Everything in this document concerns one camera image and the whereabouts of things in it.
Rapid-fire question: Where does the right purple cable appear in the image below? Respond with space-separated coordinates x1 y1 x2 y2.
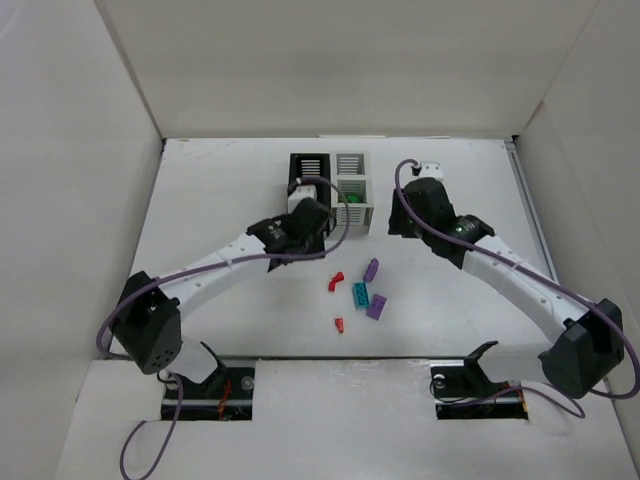
394 158 639 419

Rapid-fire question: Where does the purple lego brick lower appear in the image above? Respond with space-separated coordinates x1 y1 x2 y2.
366 294 387 321

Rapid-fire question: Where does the black slotted container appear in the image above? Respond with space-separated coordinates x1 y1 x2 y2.
287 153 331 210

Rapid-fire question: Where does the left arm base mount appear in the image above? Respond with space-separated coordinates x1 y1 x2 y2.
157 341 256 421

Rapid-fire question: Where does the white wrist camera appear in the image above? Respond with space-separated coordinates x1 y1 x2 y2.
286 184 317 214
411 161 444 182

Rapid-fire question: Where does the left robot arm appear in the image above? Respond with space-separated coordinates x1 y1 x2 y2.
109 198 331 385

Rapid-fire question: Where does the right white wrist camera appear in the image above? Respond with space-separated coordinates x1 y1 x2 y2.
411 161 444 182

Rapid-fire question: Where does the red lego centre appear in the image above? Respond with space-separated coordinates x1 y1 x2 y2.
328 272 345 292

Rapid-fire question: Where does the white slotted container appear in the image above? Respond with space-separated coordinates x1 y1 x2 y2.
329 151 374 240

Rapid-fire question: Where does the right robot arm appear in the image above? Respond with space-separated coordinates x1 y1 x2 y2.
388 176 627 399

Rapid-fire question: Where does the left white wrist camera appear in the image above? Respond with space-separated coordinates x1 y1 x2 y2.
286 184 317 214

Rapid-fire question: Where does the teal lego plate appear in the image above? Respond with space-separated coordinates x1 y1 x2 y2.
352 282 370 310

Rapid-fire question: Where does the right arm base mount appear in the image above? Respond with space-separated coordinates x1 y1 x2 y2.
429 341 529 420

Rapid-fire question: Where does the purple lego rounded upper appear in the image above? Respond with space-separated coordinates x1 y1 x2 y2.
363 258 379 283

